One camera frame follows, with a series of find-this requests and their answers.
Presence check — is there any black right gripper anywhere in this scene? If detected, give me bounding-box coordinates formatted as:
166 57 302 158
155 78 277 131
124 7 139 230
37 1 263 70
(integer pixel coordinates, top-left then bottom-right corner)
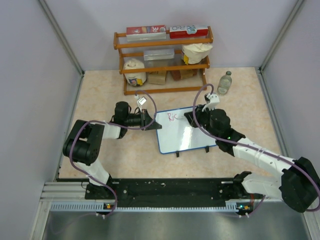
185 104 220 139

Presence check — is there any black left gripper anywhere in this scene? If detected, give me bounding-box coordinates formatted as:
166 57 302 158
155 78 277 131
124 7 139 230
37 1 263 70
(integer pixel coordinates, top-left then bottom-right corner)
124 109 162 131

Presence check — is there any blue-framed whiteboard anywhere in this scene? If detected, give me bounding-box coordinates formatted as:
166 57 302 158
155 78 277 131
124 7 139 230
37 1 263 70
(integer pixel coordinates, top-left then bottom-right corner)
155 106 216 154

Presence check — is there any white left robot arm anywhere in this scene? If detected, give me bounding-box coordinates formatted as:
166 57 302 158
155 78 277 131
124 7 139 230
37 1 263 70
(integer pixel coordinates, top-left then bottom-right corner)
62 101 162 199

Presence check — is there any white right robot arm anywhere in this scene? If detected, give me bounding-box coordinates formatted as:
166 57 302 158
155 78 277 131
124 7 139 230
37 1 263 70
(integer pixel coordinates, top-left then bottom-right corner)
184 105 320 213

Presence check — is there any brown block under shelf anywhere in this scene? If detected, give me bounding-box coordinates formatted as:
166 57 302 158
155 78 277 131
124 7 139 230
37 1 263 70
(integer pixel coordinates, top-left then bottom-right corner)
170 69 198 81

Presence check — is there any brown box under shelf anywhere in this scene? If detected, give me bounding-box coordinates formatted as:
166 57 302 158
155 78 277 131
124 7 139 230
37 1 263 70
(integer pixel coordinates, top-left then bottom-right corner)
147 71 167 85

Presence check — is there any white cloth bag left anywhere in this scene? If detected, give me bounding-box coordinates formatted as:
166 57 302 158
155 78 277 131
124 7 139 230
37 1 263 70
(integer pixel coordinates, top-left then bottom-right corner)
123 58 147 87

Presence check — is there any white cloth bag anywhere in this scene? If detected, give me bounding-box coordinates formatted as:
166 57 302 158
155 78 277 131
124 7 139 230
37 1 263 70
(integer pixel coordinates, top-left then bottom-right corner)
181 43 213 65
123 58 147 87

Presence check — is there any clear glass bottle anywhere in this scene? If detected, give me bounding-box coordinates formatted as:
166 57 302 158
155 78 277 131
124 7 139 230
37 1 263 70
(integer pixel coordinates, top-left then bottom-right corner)
217 71 232 96

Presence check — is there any wooden shelf rack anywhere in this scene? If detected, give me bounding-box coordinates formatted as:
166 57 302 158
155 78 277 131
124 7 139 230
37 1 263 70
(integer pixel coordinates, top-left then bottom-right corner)
113 26 214 96

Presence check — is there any white cloth bag right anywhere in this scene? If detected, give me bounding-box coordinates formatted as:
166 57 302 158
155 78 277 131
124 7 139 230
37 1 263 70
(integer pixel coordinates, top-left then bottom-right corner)
181 43 213 65

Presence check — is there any clear plastic box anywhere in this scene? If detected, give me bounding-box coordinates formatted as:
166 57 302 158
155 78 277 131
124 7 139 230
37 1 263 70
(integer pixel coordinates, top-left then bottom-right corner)
143 48 175 61

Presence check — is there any red toothpaste box right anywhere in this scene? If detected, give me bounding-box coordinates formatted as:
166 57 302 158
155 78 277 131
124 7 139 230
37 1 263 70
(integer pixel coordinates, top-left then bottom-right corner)
169 25 209 39

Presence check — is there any red toothpaste box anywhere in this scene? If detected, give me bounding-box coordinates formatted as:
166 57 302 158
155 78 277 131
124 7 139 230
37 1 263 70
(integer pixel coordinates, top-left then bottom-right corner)
126 25 167 42
169 25 209 39

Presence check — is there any red toothpaste box left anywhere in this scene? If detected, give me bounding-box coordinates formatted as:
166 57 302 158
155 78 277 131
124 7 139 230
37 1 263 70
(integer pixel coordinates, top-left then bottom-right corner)
126 25 167 42

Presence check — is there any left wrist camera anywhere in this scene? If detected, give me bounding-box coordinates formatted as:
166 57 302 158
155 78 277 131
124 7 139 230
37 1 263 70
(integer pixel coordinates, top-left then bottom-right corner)
134 94 147 110

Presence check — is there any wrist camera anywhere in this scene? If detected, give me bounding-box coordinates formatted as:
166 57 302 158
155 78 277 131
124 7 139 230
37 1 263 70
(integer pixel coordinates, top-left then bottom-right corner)
134 94 147 110
202 92 220 112

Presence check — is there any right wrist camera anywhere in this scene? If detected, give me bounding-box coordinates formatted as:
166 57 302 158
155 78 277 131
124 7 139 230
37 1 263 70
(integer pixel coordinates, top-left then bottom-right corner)
202 92 220 112

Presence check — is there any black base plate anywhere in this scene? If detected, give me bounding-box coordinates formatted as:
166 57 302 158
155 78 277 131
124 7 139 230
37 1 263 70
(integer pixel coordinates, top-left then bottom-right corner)
85 178 252 208

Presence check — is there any grey cable duct rail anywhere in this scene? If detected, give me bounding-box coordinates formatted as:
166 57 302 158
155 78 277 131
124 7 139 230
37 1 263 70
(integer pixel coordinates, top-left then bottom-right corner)
49 198 253 213

